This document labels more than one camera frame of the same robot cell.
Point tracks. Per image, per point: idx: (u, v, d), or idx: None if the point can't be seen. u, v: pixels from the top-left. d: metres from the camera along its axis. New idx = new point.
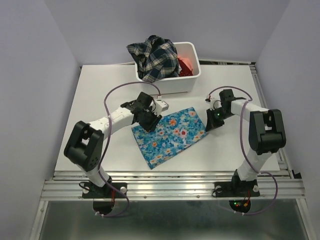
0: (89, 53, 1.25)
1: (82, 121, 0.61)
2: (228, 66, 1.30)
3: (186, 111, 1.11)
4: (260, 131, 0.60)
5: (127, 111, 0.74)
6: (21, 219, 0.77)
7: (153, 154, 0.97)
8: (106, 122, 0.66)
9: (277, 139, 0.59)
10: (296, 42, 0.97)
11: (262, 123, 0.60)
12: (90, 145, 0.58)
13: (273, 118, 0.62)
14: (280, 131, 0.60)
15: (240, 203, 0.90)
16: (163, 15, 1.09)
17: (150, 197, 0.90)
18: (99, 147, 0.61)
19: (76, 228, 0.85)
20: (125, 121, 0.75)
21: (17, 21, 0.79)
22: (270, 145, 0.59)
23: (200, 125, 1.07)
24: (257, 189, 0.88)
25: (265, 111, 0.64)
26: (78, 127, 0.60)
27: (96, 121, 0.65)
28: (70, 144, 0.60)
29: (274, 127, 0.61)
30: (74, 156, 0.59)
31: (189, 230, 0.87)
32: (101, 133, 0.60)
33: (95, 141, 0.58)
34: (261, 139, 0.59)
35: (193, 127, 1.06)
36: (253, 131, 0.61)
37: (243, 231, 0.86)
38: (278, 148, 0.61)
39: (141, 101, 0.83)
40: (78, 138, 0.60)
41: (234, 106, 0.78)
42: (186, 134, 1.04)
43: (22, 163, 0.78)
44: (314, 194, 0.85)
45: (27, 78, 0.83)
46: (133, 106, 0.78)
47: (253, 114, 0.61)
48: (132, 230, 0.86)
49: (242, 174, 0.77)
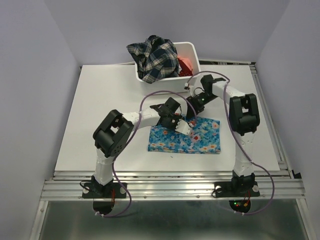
0: (89, 53, 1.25)
1: (117, 110, 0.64)
2: (228, 66, 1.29)
3: (210, 121, 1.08)
4: (238, 114, 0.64)
5: (154, 112, 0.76)
6: (22, 218, 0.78)
7: (157, 140, 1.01)
8: (136, 116, 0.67)
9: (253, 121, 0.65)
10: (296, 42, 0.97)
11: (240, 108, 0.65)
12: (119, 132, 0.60)
13: (249, 101, 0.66)
14: (255, 114, 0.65)
15: (240, 203, 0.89)
16: (163, 15, 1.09)
17: (150, 197, 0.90)
18: (127, 137, 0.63)
19: (76, 228, 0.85)
20: (152, 121, 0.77)
21: (16, 21, 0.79)
22: (247, 126, 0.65)
23: (217, 140, 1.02)
24: (257, 189, 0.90)
25: (242, 96, 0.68)
26: (112, 115, 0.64)
27: (128, 113, 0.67)
28: (101, 128, 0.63)
29: (250, 109, 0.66)
30: (102, 139, 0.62)
31: (189, 229, 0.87)
32: (132, 125, 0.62)
33: (126, 129, 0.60)
34: (239, 122, 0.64)
35: (208, 137, 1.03)
36: (232, 115, 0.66)
37: (243, 231, 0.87)
38: (256, 127, 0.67)
39: (168, 105, 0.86)
40: (109, 125, 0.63)
41: (214, 89, 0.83)
42: (197, 140, 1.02)
43: (22, 162, 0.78)
44: (314, 194, 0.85)
45: (26, 77, 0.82)
46: (160, 109, 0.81)
47: (232, 100, 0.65)
48: (133, 230, 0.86)
49: (239, 170, 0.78)
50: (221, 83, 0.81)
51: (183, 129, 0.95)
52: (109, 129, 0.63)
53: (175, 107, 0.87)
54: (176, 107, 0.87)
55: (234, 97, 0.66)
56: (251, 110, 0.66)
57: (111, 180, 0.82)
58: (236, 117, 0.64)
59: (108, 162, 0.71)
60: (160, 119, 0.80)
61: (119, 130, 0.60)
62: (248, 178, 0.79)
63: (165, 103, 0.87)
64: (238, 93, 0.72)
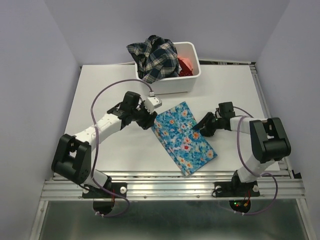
0: (89, 53, 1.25)
1: (68, 134, 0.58)
2: (228, 66, 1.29)
3: (211, 147, 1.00)
4: (262, 139, 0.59)
5: (113, 117, 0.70)
6: (21, 219, 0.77)
7: (161, 120, 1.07)
8: (93, 131, 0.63)
9: (280, 147, 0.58)
10: (296, 42, 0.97)
11: (264, 132, 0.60)
12: (77, 159, 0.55)
13: (273, 126, 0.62)
14: (283, 139, 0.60)
15: (240, 203, 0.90)
16: (163, 15, 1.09)
17: (150, 197, 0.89)
18: (88, 160, 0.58)
19: (76, 228, 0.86)
20: (115, 127, 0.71)
21: (16, 21, 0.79)
22: (274, 153, 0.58)
23: (198, 165, 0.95)
24: (257, 189, 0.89)
25: (265, 121, 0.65)
26: (64, 141, 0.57)
27: (83, 132, 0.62)
28: (57, 160, 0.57)
29: (276, 135, 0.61)
30: (62, 171, 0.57)
31: (189, 229, 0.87)
32: (88, 146, 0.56)
33: (83, 154, 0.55)
34: (264, 147, 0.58)
35: (193, 156, 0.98)
36: (254, 140, 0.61)
37: (243, 231, 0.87)
38: (283, 156, 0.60)
39: (127, 102, 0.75)
40: (64, 153, 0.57)
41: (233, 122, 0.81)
42: (184, 149, 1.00)
43: (22, 163, 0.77)
44: (314, 194, 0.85)
45: (26, 78, 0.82)
46: (120, 111, 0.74)
47: (253, 123, 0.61)
48: (132, 230, 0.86)
49: (242, 177, 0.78)
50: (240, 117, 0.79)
51: (150, 102, 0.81)
52: (66, 156, 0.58)
53: (135, 101, 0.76)
54: (136, 99, 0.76)
55: (256, 120, 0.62)
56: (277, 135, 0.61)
57: (107, 178, 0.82)
58: (260, 141, 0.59)
59: (88, 180, 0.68)
60: (123, 121, 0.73)
61: (77, 157, 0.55)
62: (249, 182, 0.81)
63: (123, 101, 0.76)
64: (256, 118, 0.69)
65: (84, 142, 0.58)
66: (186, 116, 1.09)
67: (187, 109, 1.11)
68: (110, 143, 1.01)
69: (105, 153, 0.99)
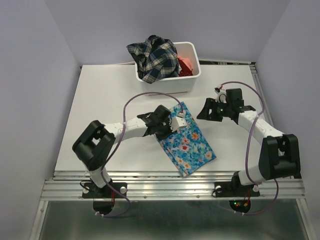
0: (89, 53, 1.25)
1: (98, 121, 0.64)
2: (228, 66, 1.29)
3: (209, 148, 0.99)
4: (273, 161, 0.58)
5: (141, 123, 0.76)
6: (21, 219, 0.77)
7: None
8: (120, 127, 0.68)
9: (289, 169, 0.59)
10: (296, 42, 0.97)
11: (276, 153, 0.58)
12: (99, 145, 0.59)
13: (287, 143, 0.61)
14: (294, 161, 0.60)
15: (240, 203, 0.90)
16: (163, 15, 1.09)
17: (150, 197, 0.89)
18: (107, 151, 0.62)
19: (76, 228, 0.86)
20: (139, 131, 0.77)
21: (17, 21, 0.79)
22: (282, 174, 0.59)
23: (196, 166, 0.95)
24: (257, 189, 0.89)
25: (280, 136, 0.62)
26: (93, 126, 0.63)
27: (111, 124, 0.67)
28: (81, 140, 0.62)
29: (288, 154, 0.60)
30: (81, 152, 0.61)
31: (189, 229, 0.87)
32: (113, 137, 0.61)
33: (106, 142, 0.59)
34: (274, 169, 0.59)
35: (192, 156, 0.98)
36: (264, 159, 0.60)
37: (243, 231, 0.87)
38: (290, 175, 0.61)
39: (157, 114, 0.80)
40: (90, 136, 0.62)
41: (243, 120, 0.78)
42: (182, 149, 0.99)
43: (21, 163, 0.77)
44: (314, 194, 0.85)
45: (26, 78, 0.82)
46: (149, 118, 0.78)
47: (267, 142, 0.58)
48: (132, 230, 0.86)
49: (243, 180, 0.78)
50: (250, 114, 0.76)
51: (176, 121, 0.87)
52: (90, 140, 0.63)
53: (165, 115, 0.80)
54: (166, 114, 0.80)
55: (271, 139, 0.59)
56: (290, 155, 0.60)
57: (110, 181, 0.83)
58: (270, 163, 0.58)
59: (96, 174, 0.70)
60: (147, 129, 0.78)
61: (99, 143, 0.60)
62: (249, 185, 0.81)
63: (154, 112, 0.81)
64: (272, 130, 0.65)
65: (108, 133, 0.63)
66: (185, 116, 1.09)
67: (185, 109, 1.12)
68: None
69: None
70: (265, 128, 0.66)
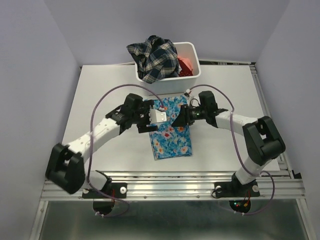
0: (89, 53, 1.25)
1: (61, 144, 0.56)
2: (228, 66, 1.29)
3: (187, 144, 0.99)
4: (259, 143, 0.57)
5: (112, 123, 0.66)
6: (21, 219, 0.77)
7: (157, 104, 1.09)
8: (87, 140, 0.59)
9: (276, 147, 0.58)
10: (296, 42, 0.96)
11: (258, 135, 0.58)
12: (69, 171, 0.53)
13: (265, 125, 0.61)
14: (277, 138, 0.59)
15: (240, 203, 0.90)
16: (163, 15, 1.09)
17: (150, 197, 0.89)
18: (82, 170, 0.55)
19: (76, 228, 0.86)
20: (113, 133, 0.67)
21: (17, 21, 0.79)
22: (272, 155, 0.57)
23: (168, 154, 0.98)
24: (257, 189, 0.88)
25: (255, 120, 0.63)
26: (56, 151, 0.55)
27: (76, 140, 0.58)
28: (50, 169, 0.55)
29: (269, 134, 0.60)
30: (56, 182, 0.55)
31: (189, 229, 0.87)
32: (81, 157, 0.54)
33: (74, 166, 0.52)
34: (262, 150, 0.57)
35: (169, 145, 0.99)
36: (251, 145, 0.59)
37: (243, 231, 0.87)
38: (280, 154, 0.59)
39: (128, 106, 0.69)
40: (59, 161, 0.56)
41: (219, 121, 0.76)
42: (163, 135, 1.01)
43: (22, 163, 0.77)
44: (315, 195, 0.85)
45: (26, 78, 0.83)
46: (119, 115, 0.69)
47: (246, 128, 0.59)
48: (132, 230, 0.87)
49: (243, 179, 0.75)
50: (225, 113, 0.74)
51: (155, 115, 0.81)
52: (61, 165, 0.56)
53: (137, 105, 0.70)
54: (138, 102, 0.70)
55: (248, 125, 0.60)
56: (271, 135, 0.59)
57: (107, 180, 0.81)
58: (257, 146, 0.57)
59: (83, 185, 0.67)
60: (121, 126, 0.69)
61: (69, 167, 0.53)
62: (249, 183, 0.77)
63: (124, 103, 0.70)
64: (248, 118, 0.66)
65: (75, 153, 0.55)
66: None
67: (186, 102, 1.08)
68: (110, 143, 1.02)
69: (105, 153, 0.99)
70: (242, 118, 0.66)
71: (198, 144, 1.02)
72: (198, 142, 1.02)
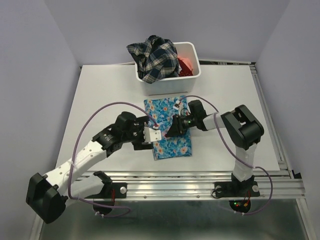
0: (89, 53, 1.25)
1: (39, 174, 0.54)
2: (228, 66, 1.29)
3: (187, 145, 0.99)
4: (237, 127, 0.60)
5: (97, 148, 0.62)
6: (22, 219, 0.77)
7: (156, 104, 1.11)
8: (67, 170, 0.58)
9: (254, 128, 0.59)
10: (296, 43, 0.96)
11: (235, 121, 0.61)
12: (45, 203, 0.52)
13: (241, 112, 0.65)
14: (254, 120, 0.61)
15: (240, 203, 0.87)
16: (163, 14, 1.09)
17: (150, 197, 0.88)
18: (60, 200, 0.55)
19: (77, 228, 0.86)
20: (98, 159, 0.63)
21: (16, 21, 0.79)
22: (252, 136, 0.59)
23: (168, 154, 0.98)
24: (257, 189, 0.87)
25: (233, 110, 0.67)
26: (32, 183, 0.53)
27: (55, 171, 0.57)
28: (30, 198, 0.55)
29: (246, 118, 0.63)
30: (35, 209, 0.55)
31: (189, 229, 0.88)
32: (57, 192, 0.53)
33: (50, 201, 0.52)
34: (241, 132, 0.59)
35: (169, 145, 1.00)
36: (231, 131, 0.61)
37: (243, 231, 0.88)
38: (260, 136, 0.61)
39: (119, 125, 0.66)
40: (36, 191, 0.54)
41: (207, 122, 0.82)
42: (163, 135, 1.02)
43: (22, 163, 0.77)
44: (314, 195, 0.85)
45: (26, 78, 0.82)
46: (107, 137, 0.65)
47: (224, 116, 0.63)
48: (132, 230, 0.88)
49: (240, 176, 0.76)
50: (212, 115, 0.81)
51: (149, 135, 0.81)
52: (39, 194, 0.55)
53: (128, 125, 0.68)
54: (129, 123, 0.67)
55: (226, 113, 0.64)
56: (248, 119, 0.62)
57: (107, 181, 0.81)
58: (236, 130, 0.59)
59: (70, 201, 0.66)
60: (110, 148, 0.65)
61: (44, 200, 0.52)
62: (248, 180, 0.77)
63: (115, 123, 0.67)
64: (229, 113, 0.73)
65: (52, 186, 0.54)
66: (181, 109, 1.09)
67: (184, 103, 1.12)
68: None
69: None
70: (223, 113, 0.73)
71: (198, 144, 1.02)
72: (198, 142, 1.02)
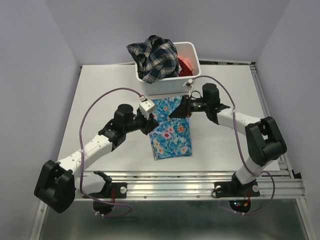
0: (89, 53, 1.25)
1: (52, 161, 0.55)
2: (228, 66, 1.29)
3: (187, 145, 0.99)
4: (260, 144, 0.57)
5: (104, 140, 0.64)
6: (22, 219, 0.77)
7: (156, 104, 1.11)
8: (79, 157, 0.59)
9: (278, 148, 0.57)
10: (296, 43, 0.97)
11: (261, 137, 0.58)
12: (59, 188, 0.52)
13: (267, 126, 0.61)
14: (279, 139, 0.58)
15: (240, 203, 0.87)
16: (163, 15, 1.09)
17: (150, 197, 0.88)
18: (72, 187, 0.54)
19: (77, 228, 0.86)
20: (105, 150, 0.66)
21: (16, 21, 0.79)
22: (274, 156, 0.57)
23: (168, 154, 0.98)
24: (257, 189, 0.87)
25: (259, 121, 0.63)
26: (47, 168, 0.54)
27: (67, 158, 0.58)
28: (39, 187, 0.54)
29: (271, 135, 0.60)
30: (45, 199, 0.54)
31: (189, 229, 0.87)
32: (71, 175, 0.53)
33: (65, 184, 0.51)
34: (264, 151, 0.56)
35: (169, 145, 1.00)
36: (252, 146, 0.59)
37: (243, 231, 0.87)
38: (280, 155, 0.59)
39: (118, 120, 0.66)
40: (48, 178, 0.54)
41: (221, 117, 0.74)
42: (163, 135, 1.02)
43: (22, 163, 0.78)
44: (314, 195, 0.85)
45: (26, 78, 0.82)
46: (112, 131, 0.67)
47: (250, 128, 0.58)
48: (132, 230, 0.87)
49: (243, 178, 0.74)
50: (227, 111, 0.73)
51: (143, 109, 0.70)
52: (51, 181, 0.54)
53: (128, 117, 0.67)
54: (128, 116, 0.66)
55: (252, 125, 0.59)
56: (273, 136, 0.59)
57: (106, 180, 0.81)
58: (259, 147, 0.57)
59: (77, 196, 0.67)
60: (115, 142, 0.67)
61: (58, 185, 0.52)
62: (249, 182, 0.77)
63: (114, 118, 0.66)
64: (251, 118, 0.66)
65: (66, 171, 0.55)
66: None
67: None
68: None
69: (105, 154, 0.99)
70: (244, 118, 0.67)
71: (199, 144, 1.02)
72: (198, 142, 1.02)
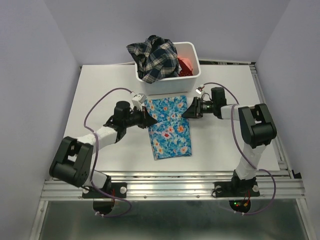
0: (89, 53, 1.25)
1: (70, 136, 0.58)
2: (228, 66, 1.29)
3: (187, 145, 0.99)
4: (250, 123, 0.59)
5: (111, 129, 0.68)
6: (21, 219, 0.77)
7: (156, 104, 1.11)
8: (93, 137, 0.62)
9: (267, 130, 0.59)
10: (296, 43, 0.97)
11: (251, 118, 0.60)
12: (79, 158, 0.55)
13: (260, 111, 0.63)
14: (269, 122, 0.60)
15: (240, 203, 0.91)
16: (163, 14, 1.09)
17: (150, 197, 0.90)
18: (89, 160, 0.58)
19: (76, 228, 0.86)
20: (111, 139, 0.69)
21: (16, 21, 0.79)
22: (263, 137, 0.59)
23: (168, 154, 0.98)
24: (257, 189, 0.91)
25: (253, 107, 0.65)
26: (66, 142, 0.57)
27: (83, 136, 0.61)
28: (57, 161, 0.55)
29: (263, 118, 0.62)
30: (61, 174, 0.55)
31: (190, 229, 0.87)
32: (90, 146, 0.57)
33: (86, 152, 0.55)
34: (253, 130, 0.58)
35: (169, 145, 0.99)
36: (243, 127, 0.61)
37: (243, 231, 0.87)
38: (271, 139, 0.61)
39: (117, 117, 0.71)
40: (66, 152, 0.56)
41: (224, 111, 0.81)
42: (163, 135, 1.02)
43: (21, 162, 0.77)
44: (315, 195, 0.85)
45: (26, 78, 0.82)
46: (114, 125, 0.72)
47: (241, 109, 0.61)
48: (132, 230, 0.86)
49: (241, 173, 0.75)
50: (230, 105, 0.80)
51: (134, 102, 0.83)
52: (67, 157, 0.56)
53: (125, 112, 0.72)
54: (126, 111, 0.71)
55: (243, 107, 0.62)
56: (264, 119, 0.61)
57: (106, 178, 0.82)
58: (248, 126, 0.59)
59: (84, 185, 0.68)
60: (118, 135, 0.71)
61: (79, 155, 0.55)
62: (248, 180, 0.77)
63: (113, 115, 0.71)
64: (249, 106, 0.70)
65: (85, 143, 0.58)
66: (181, 108, 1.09)
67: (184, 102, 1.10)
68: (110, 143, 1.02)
69: (105, 154, 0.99)
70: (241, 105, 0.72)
71: (199, 143, 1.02)
72: (198, 142, 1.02)
